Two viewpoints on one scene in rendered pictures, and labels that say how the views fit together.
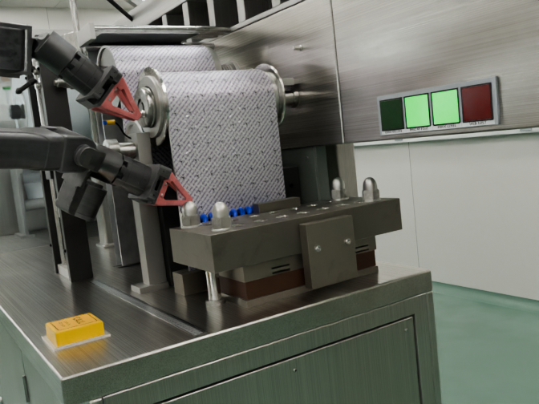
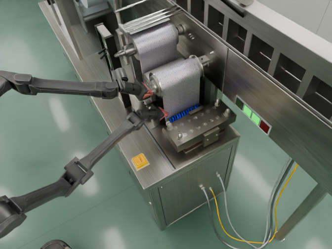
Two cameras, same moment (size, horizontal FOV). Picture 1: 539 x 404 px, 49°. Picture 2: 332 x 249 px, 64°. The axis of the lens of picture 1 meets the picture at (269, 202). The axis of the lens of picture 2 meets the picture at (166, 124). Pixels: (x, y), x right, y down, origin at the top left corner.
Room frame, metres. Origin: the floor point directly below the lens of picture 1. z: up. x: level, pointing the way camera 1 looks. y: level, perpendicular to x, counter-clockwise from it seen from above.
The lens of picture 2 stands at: (0.11, 0.04, 2.21)
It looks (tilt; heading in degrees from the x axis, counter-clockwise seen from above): 51 degrees down; 7
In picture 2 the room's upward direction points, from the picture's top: 7 degrees counter-clockwise
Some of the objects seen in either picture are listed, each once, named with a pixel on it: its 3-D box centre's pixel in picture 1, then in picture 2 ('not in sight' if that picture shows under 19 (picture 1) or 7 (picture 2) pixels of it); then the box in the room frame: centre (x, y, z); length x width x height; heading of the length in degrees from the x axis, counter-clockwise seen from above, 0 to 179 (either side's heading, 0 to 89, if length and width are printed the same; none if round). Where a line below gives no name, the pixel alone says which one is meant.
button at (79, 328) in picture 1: (74, 329); (140, 161); (0.88, 0.31, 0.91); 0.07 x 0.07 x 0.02; 32
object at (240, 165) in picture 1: (231, 173); (182, 102); (1.15, 0.07, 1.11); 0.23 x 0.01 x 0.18; 122
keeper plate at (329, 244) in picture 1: (330, 251); (211, 137); (1.00, -0.09, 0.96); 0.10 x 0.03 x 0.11; 122
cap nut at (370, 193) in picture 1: (370, 188); (227, 111); (1.12, -0.19, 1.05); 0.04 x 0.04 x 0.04
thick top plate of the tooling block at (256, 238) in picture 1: (289, 228); (199, 124); (1.07, -0.03, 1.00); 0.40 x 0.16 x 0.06; 122
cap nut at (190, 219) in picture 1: (190, 213); (169, 125); (1.02, 0.14, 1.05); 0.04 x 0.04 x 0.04
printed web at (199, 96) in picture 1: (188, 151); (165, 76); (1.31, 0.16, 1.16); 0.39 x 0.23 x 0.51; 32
